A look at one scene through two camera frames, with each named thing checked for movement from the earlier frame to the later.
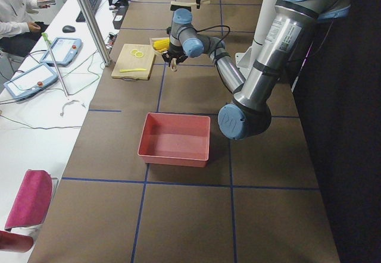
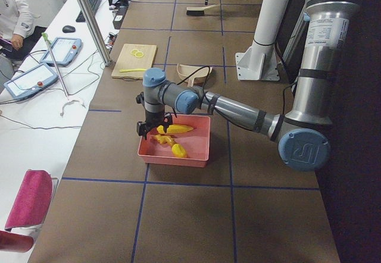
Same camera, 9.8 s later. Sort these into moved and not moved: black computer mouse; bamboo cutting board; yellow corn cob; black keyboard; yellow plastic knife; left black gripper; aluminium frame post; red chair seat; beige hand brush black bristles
Moved: left black gripper; yellow corn cob; beige hand brush black bristles
Not moved: red chair seat; yellow plastic knife; bamboo cutting board; aluminium frame post; black computer mouse; black keyboard
